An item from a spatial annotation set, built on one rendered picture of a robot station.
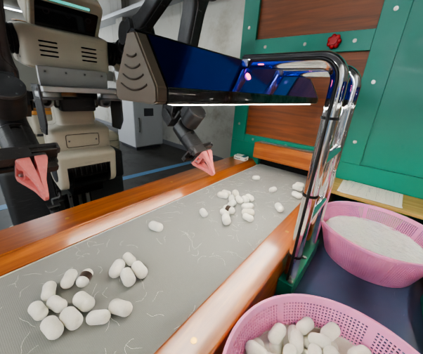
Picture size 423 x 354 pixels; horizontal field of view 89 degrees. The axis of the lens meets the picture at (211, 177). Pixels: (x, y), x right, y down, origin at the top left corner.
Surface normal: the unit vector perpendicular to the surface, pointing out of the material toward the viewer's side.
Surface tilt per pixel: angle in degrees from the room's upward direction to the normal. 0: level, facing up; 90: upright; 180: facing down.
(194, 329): 0
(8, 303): 0
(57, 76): 90
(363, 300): 0
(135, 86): 90
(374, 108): 90
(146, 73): 90
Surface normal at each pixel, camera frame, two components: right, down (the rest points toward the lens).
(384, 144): -0.63, 0.25
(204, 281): 0.06, -0.93
